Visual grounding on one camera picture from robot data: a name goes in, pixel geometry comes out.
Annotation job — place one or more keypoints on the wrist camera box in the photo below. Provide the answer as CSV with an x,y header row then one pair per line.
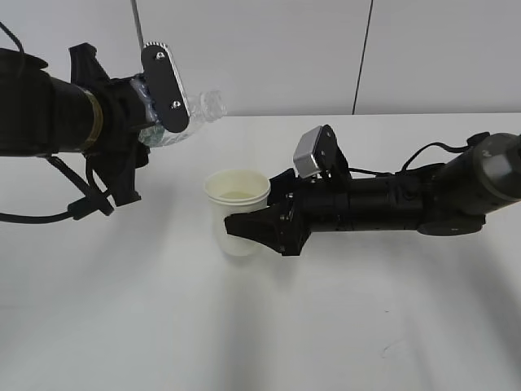
x,y
318,152
165,87

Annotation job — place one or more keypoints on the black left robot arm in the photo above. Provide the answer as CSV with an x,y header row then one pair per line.
x,y
92,114

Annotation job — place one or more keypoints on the white paper cup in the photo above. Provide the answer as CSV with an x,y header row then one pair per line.
x,y
234,191

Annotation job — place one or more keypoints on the clear green-label water bottle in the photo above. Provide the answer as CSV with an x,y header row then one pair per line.
x,y
205,108

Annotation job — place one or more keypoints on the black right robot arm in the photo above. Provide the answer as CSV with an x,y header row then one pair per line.
x,y
441,199

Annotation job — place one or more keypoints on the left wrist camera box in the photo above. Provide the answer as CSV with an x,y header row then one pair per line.
x,y
165,87

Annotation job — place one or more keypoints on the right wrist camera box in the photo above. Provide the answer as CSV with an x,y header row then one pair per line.
x,y
318,152

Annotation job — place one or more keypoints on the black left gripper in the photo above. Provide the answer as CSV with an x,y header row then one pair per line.
x,y
116,153

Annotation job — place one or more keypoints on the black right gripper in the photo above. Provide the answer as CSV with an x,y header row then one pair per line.
x,y
298,207

